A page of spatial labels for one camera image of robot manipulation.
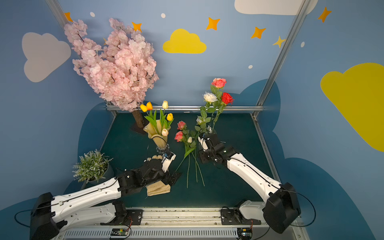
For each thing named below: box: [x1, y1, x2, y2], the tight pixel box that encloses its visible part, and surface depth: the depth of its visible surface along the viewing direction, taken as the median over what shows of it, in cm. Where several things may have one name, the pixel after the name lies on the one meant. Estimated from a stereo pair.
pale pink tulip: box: [161, 128, 169, 137], surface depth 72 cm
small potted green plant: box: [72, 149, 115, 185], surface depth 76 cm
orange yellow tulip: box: [139, 101, 160, 136], surface depth 83 cm
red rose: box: [211, 92, 235, 133], surface depth 82 cm
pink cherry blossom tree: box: [63, 18, 159, 129], surface depth 69 cm
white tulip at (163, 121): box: [159, 100, 169, 132], surface depth 86 cm
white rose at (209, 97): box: [203, 92, 218, 111], surface depth 82 cm
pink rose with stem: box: [208, 78, 227, 133], surface depth 83 cm
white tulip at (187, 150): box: [175, 136, 196, 172], surface depth 100 cm
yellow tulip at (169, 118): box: [166, 113, 175, 130], surface depth 78 cm
